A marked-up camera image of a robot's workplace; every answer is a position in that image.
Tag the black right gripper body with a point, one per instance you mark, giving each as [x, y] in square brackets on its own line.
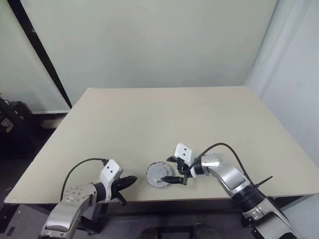
[183, 168]

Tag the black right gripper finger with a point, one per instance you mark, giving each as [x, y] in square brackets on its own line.
[172, 158]
[174, 179]

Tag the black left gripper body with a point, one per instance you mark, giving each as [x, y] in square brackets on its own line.
[115, 189]

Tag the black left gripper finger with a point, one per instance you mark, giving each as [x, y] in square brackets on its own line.
[129, 179]
[125, 186]

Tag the grey round plastic lid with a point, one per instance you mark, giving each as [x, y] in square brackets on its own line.
[157, 172]

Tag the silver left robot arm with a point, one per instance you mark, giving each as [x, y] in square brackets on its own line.
[72, 201]

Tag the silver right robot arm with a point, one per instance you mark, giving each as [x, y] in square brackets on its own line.
[231, 176]

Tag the dark rounded shape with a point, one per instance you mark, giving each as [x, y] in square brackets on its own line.
[202, 231]

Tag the black equipment case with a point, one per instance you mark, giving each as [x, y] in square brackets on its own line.
[15, 124]

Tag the black diagonal pole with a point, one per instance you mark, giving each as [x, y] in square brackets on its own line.
[42, 54]

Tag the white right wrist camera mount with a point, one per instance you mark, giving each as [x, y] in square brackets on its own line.
[183, 152]

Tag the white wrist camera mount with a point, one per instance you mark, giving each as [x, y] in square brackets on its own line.
[183, 152]
[111, 170]

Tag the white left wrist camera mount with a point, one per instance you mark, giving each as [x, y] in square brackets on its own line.
[111, 170]

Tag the black table frame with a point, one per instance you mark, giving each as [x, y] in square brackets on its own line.
[174, 206]

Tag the white wall conduit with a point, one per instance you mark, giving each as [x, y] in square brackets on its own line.
[274, 32]

